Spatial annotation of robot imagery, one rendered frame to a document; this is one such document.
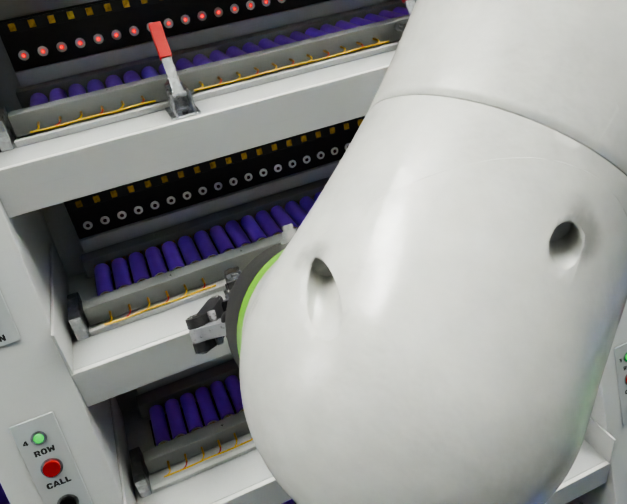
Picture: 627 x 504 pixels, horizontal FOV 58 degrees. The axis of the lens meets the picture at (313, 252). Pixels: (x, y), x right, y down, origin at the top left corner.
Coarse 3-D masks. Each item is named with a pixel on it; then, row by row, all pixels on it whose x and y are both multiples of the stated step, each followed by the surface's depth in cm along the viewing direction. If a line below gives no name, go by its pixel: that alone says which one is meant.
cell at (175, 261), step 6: (162, 246) 70; (168, 246) 69; (174, 246) 69; (168, 252) 68; (174, 252) 67; (168, 258) 67; (174, 258) 66; (180, 258) 67; (168, 264) 66; (174, 264) 65; (180, 264) 65
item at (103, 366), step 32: (256, 192) 75; (128, 224) 71; (160, 224) 72; (64, 288) 65; (64, 320) 59; (160, 320) 60; (64, 352) 54; (96, 352) 57; (128, 352) 56; (160, 352) 57; (192, 352) 59; (224, 352) 60; (96, 384) 56; (128, 384) 58
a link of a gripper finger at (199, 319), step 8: (216, 296) 47; (208, 304) 43; (216, 304) 42; (200, 312) 40; (216, 312) 41; (192, 320) 38; (200, 320) 38; (208, 320) 39; (192, 328) 38; (224, 336) 41; (200, 344) 38; (208, 344) 38; (216, 344) 39; (200, 352) 38
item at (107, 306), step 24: (264, 240) 66; (192, 264) 64; (216, 264) 63; (240, 264) 64; (120, 288) 62; (144, 288) 61; (168, 288) 62; (192, 288) 63; (96, 312) 60; (120, 312) 61
